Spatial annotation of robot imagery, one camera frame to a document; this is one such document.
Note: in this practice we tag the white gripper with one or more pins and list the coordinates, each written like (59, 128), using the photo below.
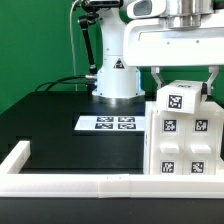
(148, 42)

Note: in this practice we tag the white cabinet top block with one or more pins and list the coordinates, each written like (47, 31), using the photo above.
(180, 96)

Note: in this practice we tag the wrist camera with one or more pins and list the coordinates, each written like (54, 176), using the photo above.
(146, 8)

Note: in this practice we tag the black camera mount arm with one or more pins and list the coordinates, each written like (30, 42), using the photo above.
(92, 7)

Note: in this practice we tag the white cabinet body box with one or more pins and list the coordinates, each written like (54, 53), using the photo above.
(151, 109)

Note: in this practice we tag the white frame fence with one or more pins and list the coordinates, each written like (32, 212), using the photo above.
(13, 183)

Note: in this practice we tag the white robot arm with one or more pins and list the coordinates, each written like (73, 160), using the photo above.
(183, 14)

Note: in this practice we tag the white marker base plate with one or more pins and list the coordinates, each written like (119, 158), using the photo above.
(110, 123)

